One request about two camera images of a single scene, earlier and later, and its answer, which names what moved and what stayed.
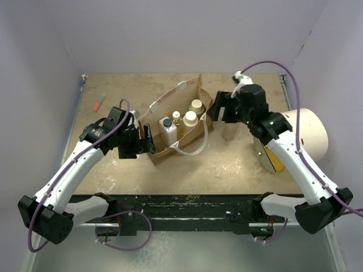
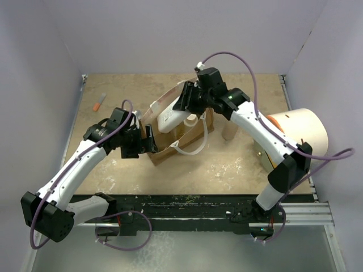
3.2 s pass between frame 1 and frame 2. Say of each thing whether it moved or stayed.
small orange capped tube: stayed
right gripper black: moved
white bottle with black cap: moved
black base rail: stayed
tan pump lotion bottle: stayed
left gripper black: stayed
